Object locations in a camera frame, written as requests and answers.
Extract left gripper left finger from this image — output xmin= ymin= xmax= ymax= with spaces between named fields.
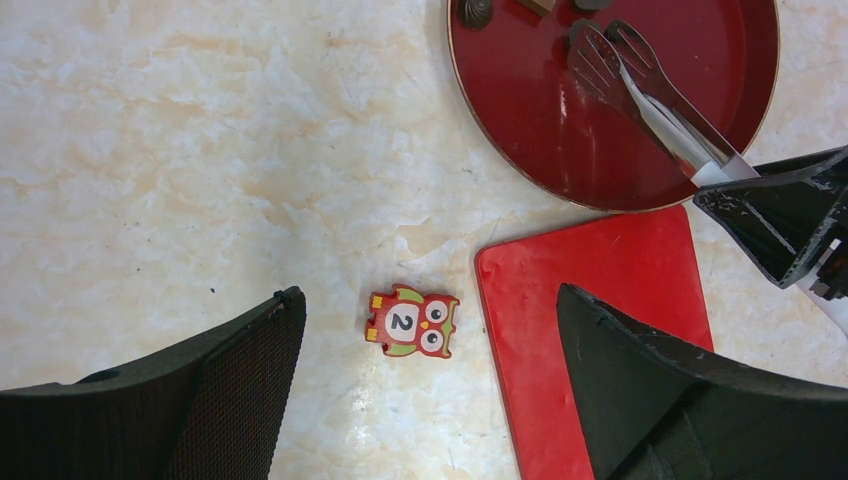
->
xmin=1 ymin=286 xmax=307 ymax=479

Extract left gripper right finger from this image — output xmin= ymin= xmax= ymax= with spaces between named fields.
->
xmin=557 ymin=284 xmax=847 ymax=479

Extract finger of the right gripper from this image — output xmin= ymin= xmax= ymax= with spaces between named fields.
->
xmin=693 ymin=146 xmax=847 ymax=289

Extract red rectangular lid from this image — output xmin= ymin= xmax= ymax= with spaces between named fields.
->
xmin=475 ymin=206 xmax=713 ymax=479

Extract round dark red tray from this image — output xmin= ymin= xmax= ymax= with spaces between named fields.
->
xmin=447 ymin=0 xmax=780 ymax=212

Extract metal tongs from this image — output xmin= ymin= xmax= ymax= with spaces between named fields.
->
xmin=567 ymin=19 xmax=760 ymax=188

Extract dark round chocolate piece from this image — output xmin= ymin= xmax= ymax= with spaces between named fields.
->
xmin=568 ymin=18 xmax=599 ymax=44

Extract shell shaped dark chocolate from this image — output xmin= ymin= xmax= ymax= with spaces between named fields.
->
xmin=456 ymin=0 xmax=494 ymax=31

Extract red owl number block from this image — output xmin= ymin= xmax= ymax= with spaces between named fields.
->
xmin=364 ymin=284 xmax=460 ymax=359

